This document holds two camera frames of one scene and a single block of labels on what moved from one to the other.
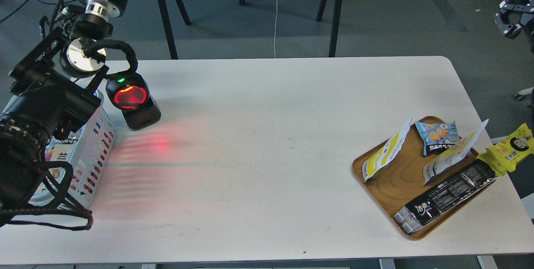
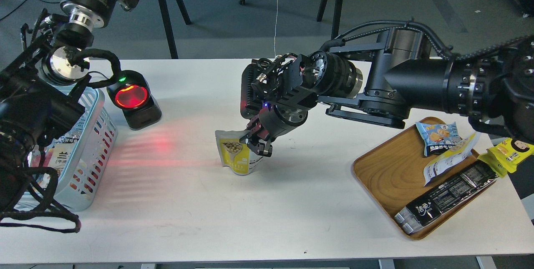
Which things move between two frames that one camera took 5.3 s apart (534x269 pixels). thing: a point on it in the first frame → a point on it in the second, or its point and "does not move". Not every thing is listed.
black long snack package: (472, 178) does not move
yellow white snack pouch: (389, 148) → (235, 154)
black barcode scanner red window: (131, 94) does not move
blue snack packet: (438, 137) does not move
